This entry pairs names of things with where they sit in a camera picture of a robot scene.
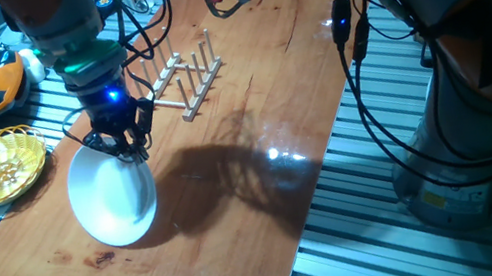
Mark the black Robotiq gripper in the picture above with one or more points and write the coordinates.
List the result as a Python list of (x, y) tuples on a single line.
[(112, 111)]

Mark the white round plate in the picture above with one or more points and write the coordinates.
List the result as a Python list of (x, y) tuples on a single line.
[(112, 202)]

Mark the wooden peg dish rack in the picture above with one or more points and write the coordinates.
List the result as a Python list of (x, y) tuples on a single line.
[(198, 83)]

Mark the black round tape measure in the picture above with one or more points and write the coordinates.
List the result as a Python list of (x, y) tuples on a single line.
[(104, 3)]

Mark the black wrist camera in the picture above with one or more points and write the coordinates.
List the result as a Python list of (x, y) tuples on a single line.
[(146, 115)]

